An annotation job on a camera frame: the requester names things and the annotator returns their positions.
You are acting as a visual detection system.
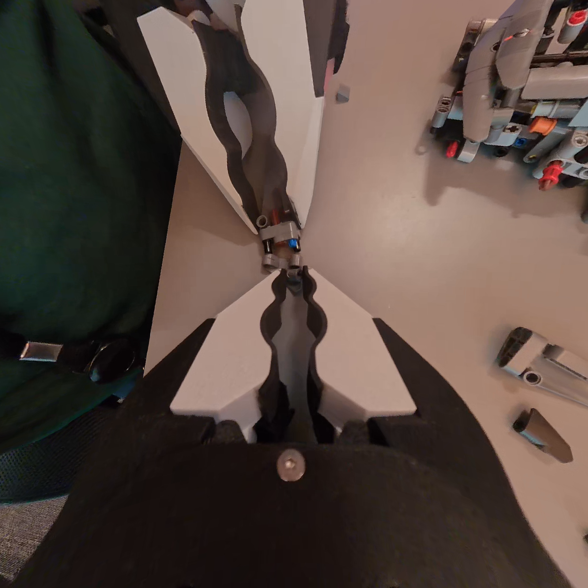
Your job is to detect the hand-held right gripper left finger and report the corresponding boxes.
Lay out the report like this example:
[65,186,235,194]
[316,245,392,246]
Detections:
[169,268,288,420]

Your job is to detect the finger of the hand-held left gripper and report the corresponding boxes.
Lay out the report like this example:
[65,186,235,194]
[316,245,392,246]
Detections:
[136,6,262,236]
[238,0,325,229]

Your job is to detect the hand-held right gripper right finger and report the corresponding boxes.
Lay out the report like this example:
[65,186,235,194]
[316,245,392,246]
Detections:
[303,268,418,420]

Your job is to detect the small grey lego connector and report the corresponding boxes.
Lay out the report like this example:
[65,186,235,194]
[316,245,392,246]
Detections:
[261,254,305,295]

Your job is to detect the long grey lego panel assembly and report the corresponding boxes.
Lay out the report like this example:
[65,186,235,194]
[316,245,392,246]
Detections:
[248,138,305,255]

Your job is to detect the short grey lego wedge assembly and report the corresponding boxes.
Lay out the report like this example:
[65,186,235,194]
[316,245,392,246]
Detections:
[496,327,588,407]

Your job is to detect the grey and orange lego car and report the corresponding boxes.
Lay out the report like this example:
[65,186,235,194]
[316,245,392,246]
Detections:
[416,0,588,191]

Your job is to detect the person's torso in green shirt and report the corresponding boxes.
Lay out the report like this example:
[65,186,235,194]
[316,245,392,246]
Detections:
[0,0,182,451]

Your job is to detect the black strap with buckle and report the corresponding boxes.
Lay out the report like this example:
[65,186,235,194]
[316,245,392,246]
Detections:
[0,328,143,384]

